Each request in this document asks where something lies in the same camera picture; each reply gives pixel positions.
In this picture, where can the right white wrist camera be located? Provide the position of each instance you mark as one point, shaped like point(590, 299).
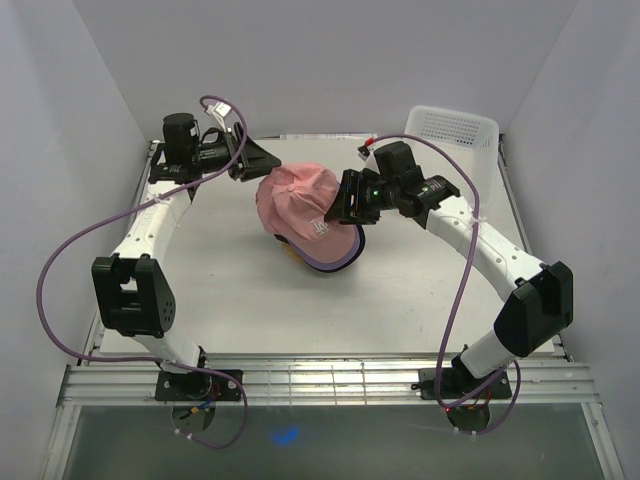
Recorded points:
point(365, 150)

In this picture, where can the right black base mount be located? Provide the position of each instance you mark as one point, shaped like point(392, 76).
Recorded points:
point(454, 386)

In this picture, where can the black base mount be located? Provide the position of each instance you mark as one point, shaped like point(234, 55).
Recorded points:
point(454, 386)
point(197, 387)

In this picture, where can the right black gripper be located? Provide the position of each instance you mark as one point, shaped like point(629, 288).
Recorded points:
point(351, 184)

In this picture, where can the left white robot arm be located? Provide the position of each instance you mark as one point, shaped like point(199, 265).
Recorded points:
point(133, 294)

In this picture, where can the black gold R cap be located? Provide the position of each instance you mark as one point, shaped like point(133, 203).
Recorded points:
point(339, 265)

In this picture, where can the tan baseball cap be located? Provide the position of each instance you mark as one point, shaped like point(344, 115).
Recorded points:
point(292, 253)

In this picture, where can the pink LA baseball cap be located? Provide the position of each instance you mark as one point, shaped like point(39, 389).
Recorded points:
point(293, 200)

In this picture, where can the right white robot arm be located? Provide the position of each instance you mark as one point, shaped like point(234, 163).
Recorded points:
point(538, 297)

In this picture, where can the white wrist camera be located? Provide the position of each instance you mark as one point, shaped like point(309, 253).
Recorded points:
point(219, 111)
point(365, 150)

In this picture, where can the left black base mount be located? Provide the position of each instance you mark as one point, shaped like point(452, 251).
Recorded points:
point(197, 387)

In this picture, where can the purple baseball cap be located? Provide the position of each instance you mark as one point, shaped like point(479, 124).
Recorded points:
point(330, 252)

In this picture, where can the white plastic basket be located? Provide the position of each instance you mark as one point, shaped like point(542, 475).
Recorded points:
point(471, 140)

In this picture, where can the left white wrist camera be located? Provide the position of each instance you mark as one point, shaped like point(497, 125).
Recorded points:
point(219, 111)

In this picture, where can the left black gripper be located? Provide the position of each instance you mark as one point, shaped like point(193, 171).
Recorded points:
point(254, 162)

